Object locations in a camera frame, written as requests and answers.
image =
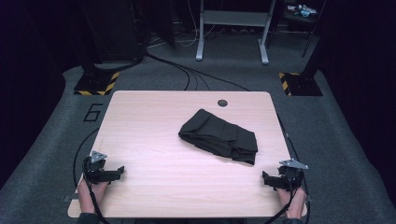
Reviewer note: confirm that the black pleated skirt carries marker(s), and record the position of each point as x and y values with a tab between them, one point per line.
221	137

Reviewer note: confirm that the striped black stand base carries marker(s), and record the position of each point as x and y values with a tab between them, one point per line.
96	83
303	84

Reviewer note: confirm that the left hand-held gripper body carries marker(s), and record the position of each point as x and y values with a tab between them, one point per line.
95	169

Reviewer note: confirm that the grey metal desk frame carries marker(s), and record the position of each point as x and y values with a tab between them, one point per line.
233	18

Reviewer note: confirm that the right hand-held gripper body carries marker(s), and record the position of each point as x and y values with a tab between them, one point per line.
291	174

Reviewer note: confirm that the person's left hand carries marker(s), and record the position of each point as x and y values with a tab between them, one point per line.
90	194

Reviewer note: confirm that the black cabinet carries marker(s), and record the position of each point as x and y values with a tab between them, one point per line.
112	28

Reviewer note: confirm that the dark shelf with small items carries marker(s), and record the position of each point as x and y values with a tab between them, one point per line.
302	11

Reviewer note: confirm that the person's right hand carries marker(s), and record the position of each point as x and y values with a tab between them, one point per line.
294	202

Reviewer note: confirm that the grey tape strip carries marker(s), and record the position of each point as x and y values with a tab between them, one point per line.
308	198
71	198

